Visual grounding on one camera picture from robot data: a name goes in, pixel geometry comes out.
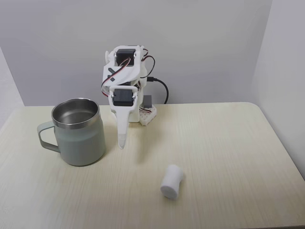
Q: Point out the white perforated base plate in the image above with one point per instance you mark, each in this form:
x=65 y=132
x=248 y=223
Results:
x=148 y=117

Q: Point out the green steel mug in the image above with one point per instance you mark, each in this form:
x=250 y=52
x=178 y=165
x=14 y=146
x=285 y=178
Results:
x=79 y=138

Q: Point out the white dressing roll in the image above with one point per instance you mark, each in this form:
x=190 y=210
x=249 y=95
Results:
x=172 y=181

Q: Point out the grey table clamp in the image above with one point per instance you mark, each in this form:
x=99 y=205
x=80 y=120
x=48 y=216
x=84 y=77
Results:
x=148 y=101

